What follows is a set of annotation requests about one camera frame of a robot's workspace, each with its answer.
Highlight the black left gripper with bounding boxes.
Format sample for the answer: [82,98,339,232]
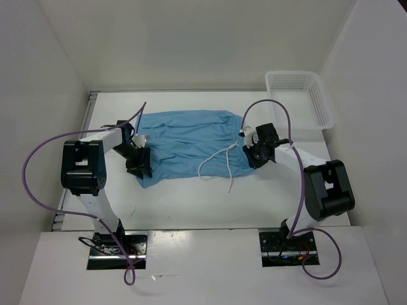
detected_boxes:
[112,143,152,179]

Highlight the light blue shorts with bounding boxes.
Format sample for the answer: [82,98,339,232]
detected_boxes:
[138,110,254,189]

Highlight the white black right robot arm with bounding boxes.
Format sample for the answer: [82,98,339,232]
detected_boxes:
[239,123,355,250]

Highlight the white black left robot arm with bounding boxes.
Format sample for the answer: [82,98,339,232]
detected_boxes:
[61,121,152,254]

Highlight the white perforated plastic basket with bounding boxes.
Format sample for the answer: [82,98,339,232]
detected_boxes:
[265,71,335,131]

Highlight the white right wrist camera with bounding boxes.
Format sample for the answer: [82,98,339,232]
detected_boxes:
[239,126,258,148]

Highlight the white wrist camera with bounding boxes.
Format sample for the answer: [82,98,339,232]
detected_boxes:
[239,126,258,148]
[132,135,149,149]

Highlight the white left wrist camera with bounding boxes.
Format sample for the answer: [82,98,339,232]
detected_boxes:
[132,135,149,149]

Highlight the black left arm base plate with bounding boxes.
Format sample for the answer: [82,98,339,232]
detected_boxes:
[78,231,148,271]

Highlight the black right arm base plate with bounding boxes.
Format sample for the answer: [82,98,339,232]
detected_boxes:
[259,229,320,268]

